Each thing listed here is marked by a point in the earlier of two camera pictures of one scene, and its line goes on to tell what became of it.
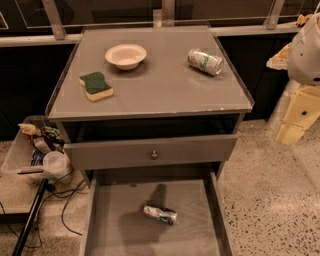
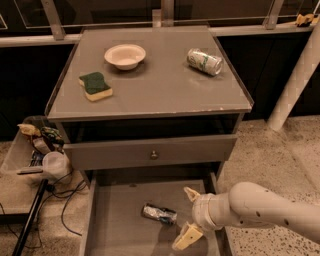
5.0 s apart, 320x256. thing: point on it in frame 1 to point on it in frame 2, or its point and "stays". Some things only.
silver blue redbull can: [164, 215] stays
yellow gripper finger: [281, 60] to [193, 195]
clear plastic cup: [56, 164] stays
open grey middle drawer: [115, 224] stays
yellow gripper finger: [303, 111] to [189, 234]
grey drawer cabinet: [152, 113] stays
